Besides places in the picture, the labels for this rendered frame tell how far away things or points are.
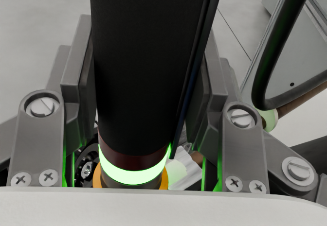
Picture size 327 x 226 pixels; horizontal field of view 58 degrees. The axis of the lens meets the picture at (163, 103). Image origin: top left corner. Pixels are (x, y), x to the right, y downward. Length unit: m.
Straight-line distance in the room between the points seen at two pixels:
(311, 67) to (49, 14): 2.28
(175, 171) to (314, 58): 1.15
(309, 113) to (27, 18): 2.64
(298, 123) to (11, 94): 1.94
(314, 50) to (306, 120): 0.81
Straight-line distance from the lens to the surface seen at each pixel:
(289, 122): 0.56
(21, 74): 2.36
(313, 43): 1.35
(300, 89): 0.29
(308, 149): 0.29
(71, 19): 2.88
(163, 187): 0.17
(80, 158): 0.39
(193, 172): 0.21
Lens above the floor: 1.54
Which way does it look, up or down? 47 degrees down
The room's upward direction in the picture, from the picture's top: 10 degrees clockwise
